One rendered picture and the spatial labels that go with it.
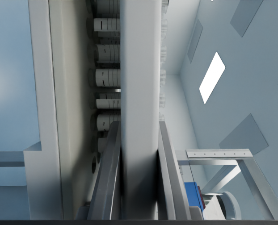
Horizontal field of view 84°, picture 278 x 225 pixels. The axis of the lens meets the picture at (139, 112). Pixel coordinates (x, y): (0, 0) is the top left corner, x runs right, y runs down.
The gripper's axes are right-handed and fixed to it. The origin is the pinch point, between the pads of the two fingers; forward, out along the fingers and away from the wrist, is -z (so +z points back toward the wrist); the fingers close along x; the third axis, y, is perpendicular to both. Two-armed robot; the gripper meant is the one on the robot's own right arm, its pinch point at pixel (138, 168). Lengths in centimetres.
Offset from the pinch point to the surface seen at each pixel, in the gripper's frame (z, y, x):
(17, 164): -38, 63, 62
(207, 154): -43, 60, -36
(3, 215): -21, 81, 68
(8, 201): -28, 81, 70
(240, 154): -43, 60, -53
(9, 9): -146, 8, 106
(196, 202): -24, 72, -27
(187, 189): -29, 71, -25
